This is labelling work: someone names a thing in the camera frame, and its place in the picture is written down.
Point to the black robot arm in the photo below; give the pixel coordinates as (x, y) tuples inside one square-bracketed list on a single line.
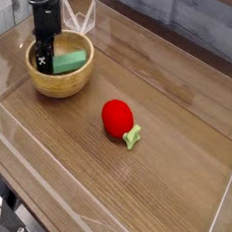
[(47, 24)]

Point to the green rectangular block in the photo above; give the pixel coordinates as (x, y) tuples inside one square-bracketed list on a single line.
[(69, 62)]

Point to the black metal table bracket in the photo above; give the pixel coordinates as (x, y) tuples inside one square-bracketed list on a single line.
[(8, 218)]

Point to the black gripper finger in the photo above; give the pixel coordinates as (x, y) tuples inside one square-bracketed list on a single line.
[(44, 57)]

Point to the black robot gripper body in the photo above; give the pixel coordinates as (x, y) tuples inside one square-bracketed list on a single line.
[(47, 19)]

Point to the clear acrylic enclosure wall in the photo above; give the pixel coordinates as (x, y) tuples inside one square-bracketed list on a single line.
[(74, 177)]

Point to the red plush strawberry toy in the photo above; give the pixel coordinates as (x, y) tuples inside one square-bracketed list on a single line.
[(118, 120)]

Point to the clear acrylic corner bracket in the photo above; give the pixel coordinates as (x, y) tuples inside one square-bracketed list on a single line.
[(79, 22)]

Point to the light wooden bowl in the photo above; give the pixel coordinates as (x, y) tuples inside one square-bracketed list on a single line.
[(67, 84)]

